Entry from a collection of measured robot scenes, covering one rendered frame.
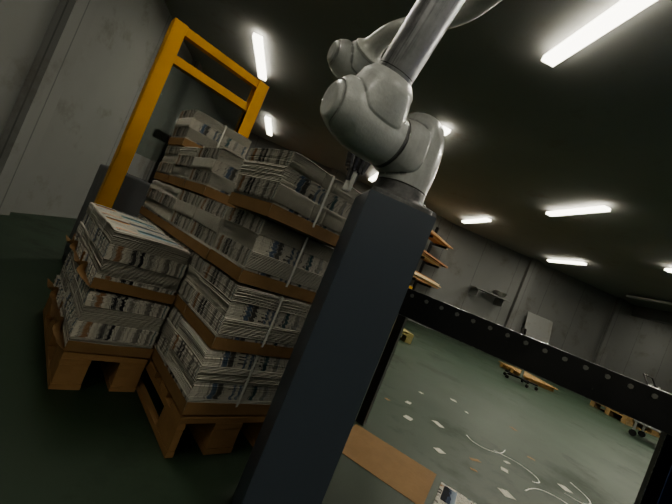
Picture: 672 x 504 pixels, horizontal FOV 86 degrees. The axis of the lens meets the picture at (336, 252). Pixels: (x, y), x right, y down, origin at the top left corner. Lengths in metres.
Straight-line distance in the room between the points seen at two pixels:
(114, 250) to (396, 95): 1.08
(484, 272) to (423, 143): 10.73
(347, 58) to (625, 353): 14.51
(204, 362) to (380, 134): 0.88
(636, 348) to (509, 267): 5.21
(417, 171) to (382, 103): 0.21
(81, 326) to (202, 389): 0.50
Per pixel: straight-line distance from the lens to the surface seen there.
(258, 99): 3.10
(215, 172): 1.74
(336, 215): 1.33
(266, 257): 1.23
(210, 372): 1.32
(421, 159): 1.04
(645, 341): 15.65
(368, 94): 0.94
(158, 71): 2.86
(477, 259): 11.56
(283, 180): 1.18
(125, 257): 1.52
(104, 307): 1.57
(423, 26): 1.02
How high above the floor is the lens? 0.79
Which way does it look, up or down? 1 degrees up
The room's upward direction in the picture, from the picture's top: 22 degrees clockwise
